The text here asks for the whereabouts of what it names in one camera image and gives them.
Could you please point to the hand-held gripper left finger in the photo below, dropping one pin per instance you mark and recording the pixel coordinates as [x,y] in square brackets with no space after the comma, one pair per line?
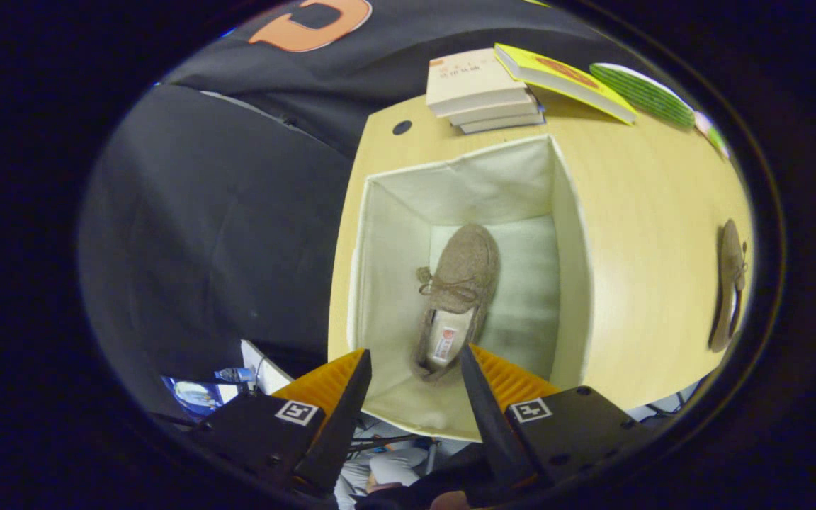
[341,425]

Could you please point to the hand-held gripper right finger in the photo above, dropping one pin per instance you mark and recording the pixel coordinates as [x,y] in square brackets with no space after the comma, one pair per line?
[489,418]

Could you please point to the brown fuzzy shoe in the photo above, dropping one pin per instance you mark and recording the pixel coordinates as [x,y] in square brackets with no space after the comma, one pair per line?
[730,255]
[465,262]

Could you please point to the white fabric storage box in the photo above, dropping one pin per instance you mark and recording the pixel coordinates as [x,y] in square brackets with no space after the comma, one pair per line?
[479,188]

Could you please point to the blue printed box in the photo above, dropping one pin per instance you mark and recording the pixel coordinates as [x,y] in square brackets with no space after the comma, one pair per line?
[195,397]

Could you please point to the person's black sleeve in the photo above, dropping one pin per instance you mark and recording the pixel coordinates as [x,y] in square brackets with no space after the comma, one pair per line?
[465,474]

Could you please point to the white side table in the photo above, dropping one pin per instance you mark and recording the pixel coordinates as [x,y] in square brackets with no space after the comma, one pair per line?
[263,368]

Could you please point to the clear plastic water bottle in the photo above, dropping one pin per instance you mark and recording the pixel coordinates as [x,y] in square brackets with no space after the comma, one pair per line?
[234,375]

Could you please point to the blue-edged book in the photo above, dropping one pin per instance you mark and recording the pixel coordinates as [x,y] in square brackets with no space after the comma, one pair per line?
[507,125]

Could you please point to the black desk grommet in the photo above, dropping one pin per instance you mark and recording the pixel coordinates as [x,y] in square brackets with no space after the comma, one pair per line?
[401,127]

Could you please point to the white paperback book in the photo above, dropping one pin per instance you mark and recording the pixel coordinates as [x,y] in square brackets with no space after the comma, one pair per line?
[496,113]

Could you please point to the beige paperback book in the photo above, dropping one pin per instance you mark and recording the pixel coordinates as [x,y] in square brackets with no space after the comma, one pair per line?
[472,78]

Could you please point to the yellow book red emblem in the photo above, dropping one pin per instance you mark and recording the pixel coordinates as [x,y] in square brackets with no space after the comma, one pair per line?
[564,81]

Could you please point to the watermelon slice plush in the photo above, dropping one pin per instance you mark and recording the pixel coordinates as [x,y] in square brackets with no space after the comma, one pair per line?
[642,92]

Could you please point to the pink and green plush toy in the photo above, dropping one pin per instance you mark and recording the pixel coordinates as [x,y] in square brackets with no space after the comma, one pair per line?
[712,134]

